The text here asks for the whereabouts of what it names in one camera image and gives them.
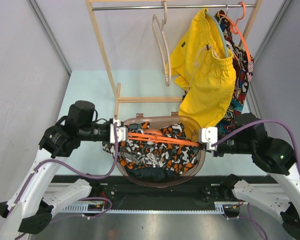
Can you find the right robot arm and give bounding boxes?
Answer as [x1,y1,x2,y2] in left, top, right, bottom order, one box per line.
[207,113,300,240]

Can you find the yellow shorts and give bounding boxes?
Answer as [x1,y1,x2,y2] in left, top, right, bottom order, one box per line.
[170,8,236,128]

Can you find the white cable duct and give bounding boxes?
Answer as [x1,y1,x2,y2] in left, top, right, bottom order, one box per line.
[61,202,240,215]

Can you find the translucent pink laundry basket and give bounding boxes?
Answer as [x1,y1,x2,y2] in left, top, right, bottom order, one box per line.
[116,115,206,187]

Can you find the wooden clothes rack frame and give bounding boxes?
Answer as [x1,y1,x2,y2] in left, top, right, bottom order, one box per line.
[85,0,262,119]

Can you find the beige wooden hanger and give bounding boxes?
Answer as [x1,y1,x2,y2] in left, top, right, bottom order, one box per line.
[151,1,172,87]

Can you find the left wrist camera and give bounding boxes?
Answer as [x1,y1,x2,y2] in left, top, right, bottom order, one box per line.
[109,119,128,144]

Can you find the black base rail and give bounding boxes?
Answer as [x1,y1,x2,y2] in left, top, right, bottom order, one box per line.
[49,174,283,211]

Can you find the dark navy shorts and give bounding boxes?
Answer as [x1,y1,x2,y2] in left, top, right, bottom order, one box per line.
[126,167,176,182]

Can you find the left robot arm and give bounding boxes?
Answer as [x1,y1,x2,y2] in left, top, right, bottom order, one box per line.
[0,100,128,240]

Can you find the teal hanger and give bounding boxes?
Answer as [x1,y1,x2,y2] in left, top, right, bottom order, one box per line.
[205,11,230,58]

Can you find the orange black camouflage shorts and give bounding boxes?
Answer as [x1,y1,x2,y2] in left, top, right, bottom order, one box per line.
[117,121,200,176]

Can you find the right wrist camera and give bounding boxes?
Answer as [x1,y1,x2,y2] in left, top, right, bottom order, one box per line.
[198,126,218,151]

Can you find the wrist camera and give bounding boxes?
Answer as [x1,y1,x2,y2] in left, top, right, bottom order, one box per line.
[198,126,218,151]
[109,119,128,144]

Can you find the metal hanging rod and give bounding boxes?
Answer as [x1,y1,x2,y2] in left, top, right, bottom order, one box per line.
[91,3,258,11]

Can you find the colourful patterned shorts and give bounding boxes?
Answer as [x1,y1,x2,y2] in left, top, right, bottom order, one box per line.
[214,10,254,135]

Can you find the orange hanger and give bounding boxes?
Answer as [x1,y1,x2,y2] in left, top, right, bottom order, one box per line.
[218,1,252,63]
[127,129,200,147]

